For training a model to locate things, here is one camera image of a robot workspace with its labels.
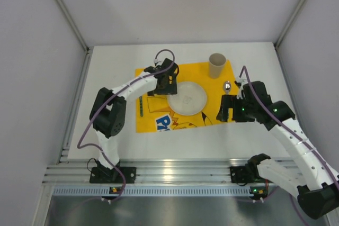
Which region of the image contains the silver spoon green handle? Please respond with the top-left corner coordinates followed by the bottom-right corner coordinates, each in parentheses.
top-left (223, 81), bottom-right (231, 95)

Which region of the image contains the cream round plate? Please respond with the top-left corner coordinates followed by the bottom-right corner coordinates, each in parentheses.
top-left (167, 82), bottom-right (207, 116)

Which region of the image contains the silver fork green handle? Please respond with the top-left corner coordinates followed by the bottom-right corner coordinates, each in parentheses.
top-left (139, 96), bottom-right (144, 117)

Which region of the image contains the yellow cartoon placemat cloth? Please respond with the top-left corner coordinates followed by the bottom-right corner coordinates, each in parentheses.
top-left (136, 60), bottom-right (239, 133)

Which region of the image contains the beige paper cup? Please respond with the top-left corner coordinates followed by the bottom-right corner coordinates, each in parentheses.
top-left (208, 53), bottom-right (226, 79)

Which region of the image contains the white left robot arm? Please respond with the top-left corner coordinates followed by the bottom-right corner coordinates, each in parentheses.
top-left (90, 58), bottom-right (179, 170)

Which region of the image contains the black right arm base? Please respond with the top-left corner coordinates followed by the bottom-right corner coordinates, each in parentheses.
top-left (229, 165), bottom-right (272, 186)

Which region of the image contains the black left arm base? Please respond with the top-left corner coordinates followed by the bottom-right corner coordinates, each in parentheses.
top-left (90, 167), bottom-right (137, 184)

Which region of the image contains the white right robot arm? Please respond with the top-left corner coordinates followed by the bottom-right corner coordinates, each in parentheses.
top-left (217, 80), bottom-right (338, 219)

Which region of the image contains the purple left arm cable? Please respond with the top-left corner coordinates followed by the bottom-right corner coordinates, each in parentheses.
top-left (76, 49), bottom-right (176, 203)

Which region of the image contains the left aluminium corner post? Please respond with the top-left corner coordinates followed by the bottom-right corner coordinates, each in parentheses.
top-left (39, 0), bottom-right (91, 52)

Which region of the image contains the aluminium corner post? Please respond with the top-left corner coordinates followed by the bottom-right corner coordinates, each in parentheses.
top-left (39, 0), bottom-right (91, 52)
top-left (273, 0), bottom-right (308, 51)

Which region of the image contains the right aluminium corner post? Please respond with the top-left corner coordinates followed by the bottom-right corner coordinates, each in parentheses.
top-left (273, 0), bottom-right (308, 51)

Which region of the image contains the perforated grey cable duct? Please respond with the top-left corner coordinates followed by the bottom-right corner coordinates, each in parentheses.
top-left (53, 185), bottom-right (268, 197)

